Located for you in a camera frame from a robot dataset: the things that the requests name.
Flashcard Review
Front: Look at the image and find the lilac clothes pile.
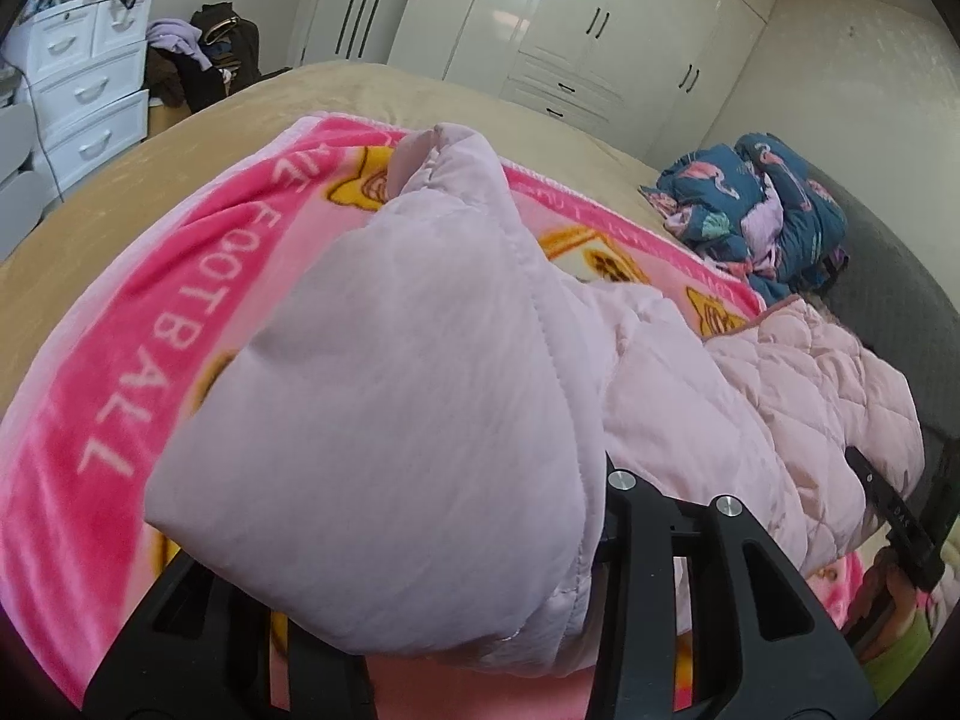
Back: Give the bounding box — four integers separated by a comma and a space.
146, 18, 213, 71

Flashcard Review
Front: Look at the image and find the blue floral comforter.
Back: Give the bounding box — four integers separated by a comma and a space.
640, 133, 850, 305

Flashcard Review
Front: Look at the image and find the person's right hand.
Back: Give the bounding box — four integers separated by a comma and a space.
843, 548, 926, 650

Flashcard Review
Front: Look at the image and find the black bag on chair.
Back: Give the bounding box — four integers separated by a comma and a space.
181, 2, 262, 112

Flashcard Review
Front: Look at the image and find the white drawer cabinet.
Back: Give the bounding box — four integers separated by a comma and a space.
2, 0, 151, 193

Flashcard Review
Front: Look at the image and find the green sleeve forearm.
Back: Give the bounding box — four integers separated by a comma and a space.
861, 608, 932, 704

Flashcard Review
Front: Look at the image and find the grey quilted headboard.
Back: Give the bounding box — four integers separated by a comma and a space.
765, 148, 958, 502

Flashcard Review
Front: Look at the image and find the pink quilted jacket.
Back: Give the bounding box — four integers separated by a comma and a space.
145, 124, 924, 676

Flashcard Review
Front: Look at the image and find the beige bed cover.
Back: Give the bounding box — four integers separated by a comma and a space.
0, 58, 666, 415

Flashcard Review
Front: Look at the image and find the pink bear fleece blanket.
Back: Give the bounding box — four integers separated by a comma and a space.
0, 109, 960, 720

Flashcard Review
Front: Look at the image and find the cream white wardrobe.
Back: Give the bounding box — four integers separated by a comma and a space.
389, 0, 776, 169

